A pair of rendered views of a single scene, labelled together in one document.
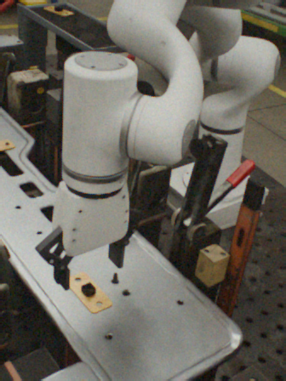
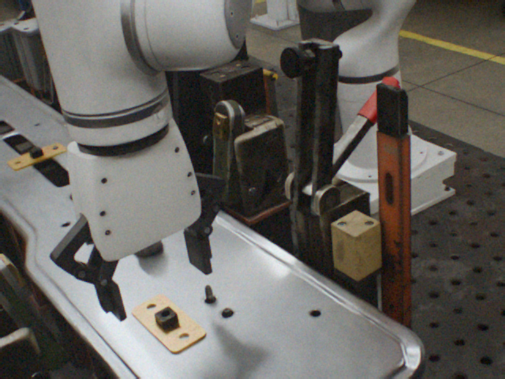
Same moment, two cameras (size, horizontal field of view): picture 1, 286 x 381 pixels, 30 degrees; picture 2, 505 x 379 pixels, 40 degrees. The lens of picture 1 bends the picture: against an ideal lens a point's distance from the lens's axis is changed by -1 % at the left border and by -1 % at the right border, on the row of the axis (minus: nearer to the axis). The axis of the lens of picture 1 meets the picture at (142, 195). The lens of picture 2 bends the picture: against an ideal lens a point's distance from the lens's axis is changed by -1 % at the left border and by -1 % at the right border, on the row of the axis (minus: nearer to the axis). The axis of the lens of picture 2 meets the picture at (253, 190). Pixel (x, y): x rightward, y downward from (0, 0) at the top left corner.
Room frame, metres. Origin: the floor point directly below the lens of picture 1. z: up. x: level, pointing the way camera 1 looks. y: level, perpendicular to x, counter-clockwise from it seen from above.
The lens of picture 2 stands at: (0.09, -0.09, 1.42)
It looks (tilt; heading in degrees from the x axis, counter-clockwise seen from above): 30 degrees down; 7
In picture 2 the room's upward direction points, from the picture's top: 8 degrees counter-clockwise
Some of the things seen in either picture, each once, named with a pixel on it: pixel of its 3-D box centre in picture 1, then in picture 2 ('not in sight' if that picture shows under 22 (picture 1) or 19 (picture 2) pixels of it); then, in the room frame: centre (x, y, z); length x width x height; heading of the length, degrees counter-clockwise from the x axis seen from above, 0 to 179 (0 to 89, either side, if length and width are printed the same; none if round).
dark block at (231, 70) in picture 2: not in sight; (249, 205); (0.94, 0.01, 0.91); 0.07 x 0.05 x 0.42; 130
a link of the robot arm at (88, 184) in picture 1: (96, 169); (121, 110); (0.59, 0.06, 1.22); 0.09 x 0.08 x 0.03; 130
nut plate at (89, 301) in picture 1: (88, 290); (166, 318); (0.59, 0.06, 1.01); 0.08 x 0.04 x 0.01; 40
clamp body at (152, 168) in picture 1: (141, 239); (267, 244); (0.88, -0.01, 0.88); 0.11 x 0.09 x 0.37; 130
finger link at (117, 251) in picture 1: (123, 243); (206, 234); (0.62, 0.02, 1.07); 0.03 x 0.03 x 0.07; 40
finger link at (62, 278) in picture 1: (54, 270); (95, 290); (0.55, 0.11, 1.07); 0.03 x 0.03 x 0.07; 40
